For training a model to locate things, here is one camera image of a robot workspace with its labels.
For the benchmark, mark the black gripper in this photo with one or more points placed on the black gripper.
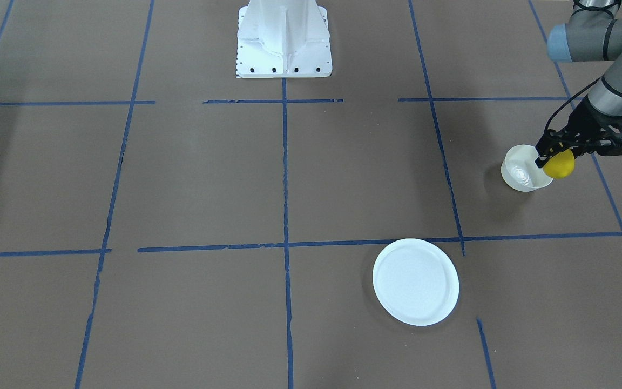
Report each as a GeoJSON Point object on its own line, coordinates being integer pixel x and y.
{"type": "Point", "coordinates": [585, 120]}

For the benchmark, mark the yellow lemon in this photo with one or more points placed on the yellow lemon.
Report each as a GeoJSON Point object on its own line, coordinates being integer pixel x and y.
{"type": "Point", "coordinates": [561, 165]}

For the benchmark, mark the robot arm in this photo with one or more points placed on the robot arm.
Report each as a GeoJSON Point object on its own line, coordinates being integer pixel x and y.
{"type": "Point", "coordinates": [592, 34]}

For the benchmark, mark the white bowl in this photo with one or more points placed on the white bowl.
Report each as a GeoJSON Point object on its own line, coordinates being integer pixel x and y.
{"type": "Point", "coordinates": [520, 171]}

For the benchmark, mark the white plate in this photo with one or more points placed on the white plate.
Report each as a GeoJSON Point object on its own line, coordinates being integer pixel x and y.
{"type": "Point", "coordinates": [415, 282]}

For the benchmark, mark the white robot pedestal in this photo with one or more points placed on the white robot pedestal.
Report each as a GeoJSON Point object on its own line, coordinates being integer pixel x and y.
{"type": "Point", "coordinates": [283, 39]}

